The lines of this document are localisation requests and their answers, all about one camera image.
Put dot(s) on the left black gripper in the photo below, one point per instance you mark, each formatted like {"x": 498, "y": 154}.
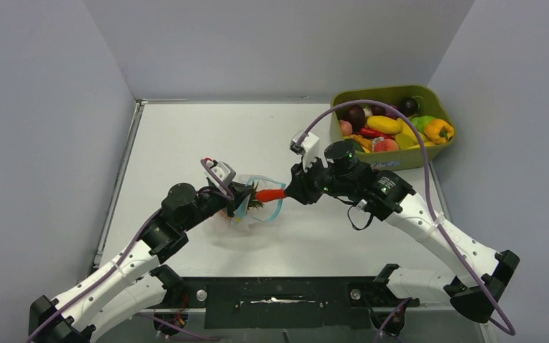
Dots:
{"x": 239, "y": 191}

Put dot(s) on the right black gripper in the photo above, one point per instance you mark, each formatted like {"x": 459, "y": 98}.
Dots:
{"x": 299, "y": 186}

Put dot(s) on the clear zip top bag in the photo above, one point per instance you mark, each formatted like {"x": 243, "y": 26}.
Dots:
{"x": 244, "y": 222}

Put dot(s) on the toy pineapple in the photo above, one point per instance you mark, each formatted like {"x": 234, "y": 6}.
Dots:
{"x": 253, "y": 202}

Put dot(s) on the dark red toy apple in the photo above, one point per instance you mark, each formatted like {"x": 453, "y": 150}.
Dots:
{"x": 355, "y": 115}

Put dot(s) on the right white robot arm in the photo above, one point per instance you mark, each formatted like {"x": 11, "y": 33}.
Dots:
{"x": 477, "y": 275}

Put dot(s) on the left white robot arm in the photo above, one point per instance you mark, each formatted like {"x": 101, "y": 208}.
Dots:
{"x": 137, "y": 278}

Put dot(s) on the small pink toy peach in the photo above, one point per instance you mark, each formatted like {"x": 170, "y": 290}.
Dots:
{"x": 345, "y": 128}

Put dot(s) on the red toy chili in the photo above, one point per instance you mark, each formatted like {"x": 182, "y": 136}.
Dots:
{"x": 373, "y": 134}

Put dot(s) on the yellow toy mango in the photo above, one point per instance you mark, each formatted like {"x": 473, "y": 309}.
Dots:
{"x": 384, "y": 124}

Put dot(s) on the yellow toy banana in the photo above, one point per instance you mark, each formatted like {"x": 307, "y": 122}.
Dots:
{"x": 406, "y": 138}

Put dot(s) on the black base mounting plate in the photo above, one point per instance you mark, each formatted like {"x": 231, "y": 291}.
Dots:
{"x": 281, "y": 302}

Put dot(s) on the dark purple toy plum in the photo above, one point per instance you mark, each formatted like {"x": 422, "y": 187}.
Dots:
{"x": 408, "y": 106}

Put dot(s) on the green toy pepper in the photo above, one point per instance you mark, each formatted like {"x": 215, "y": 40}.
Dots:
{"x": 420, "y": 122}

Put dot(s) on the yellow toy bell pepper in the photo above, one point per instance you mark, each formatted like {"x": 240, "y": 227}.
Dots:
{"x": 439, "y": 131}

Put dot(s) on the olive green plastic bin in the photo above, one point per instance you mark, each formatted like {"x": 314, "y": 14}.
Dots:
{"x": 430, "y": 105}

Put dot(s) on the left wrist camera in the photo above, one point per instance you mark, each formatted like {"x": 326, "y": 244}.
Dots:
{"x": 219, "y": 173}

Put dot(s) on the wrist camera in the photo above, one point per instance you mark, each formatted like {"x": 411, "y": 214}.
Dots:
{"x": 219, "y": 173}
{"x": 305, "y": 145}

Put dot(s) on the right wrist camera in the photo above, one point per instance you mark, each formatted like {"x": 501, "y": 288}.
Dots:
{"x": 305, "y": 145}

